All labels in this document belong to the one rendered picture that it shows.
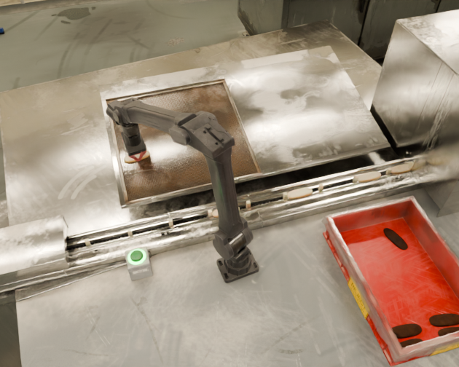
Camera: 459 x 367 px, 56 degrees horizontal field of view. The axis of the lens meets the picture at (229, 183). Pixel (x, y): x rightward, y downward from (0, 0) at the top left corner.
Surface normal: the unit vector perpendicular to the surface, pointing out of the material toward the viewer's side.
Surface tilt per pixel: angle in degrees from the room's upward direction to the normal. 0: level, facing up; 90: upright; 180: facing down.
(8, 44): 0
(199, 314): 0
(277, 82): 10
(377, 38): 90
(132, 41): 0
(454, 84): 90
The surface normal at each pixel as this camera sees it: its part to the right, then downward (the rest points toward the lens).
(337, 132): 0.04, -0.54
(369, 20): 0.29, 0.71
